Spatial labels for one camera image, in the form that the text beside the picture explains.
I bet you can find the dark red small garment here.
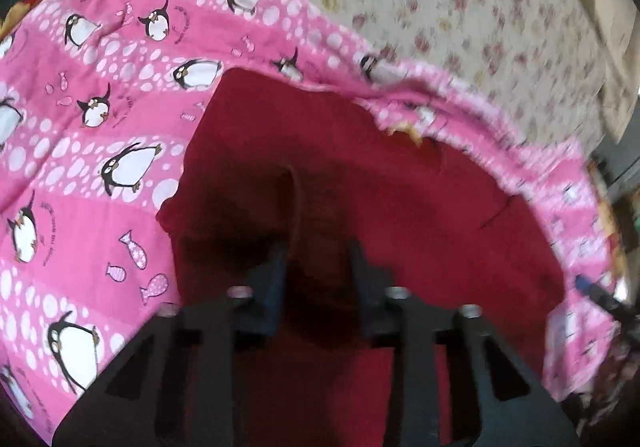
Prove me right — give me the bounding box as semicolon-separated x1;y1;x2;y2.
157;69;564;446

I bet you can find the pink penguin print blanket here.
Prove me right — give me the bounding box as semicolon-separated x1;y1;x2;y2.
1;0;615;443

